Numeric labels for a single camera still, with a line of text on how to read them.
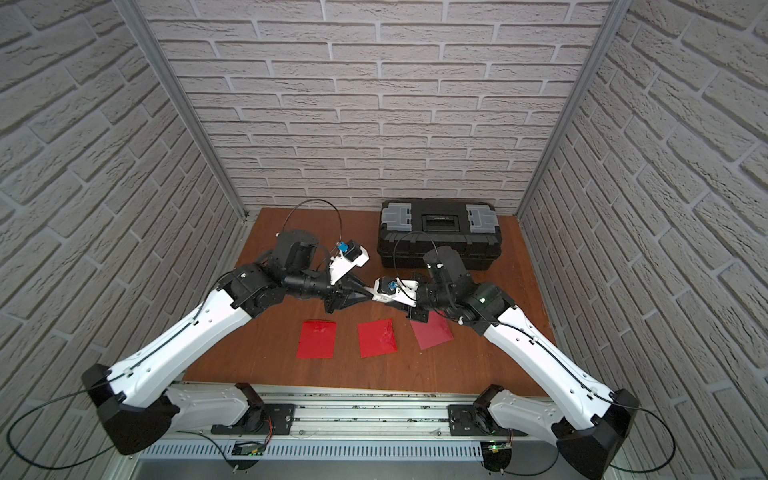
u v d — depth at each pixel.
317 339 0.89
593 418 0.38
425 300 0.59
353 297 0.58
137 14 0.70
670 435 0.57
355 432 0.73
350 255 0.55
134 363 0.40
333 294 0.56
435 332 0.90
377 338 0.88
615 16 0.69
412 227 0.92
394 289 0.55
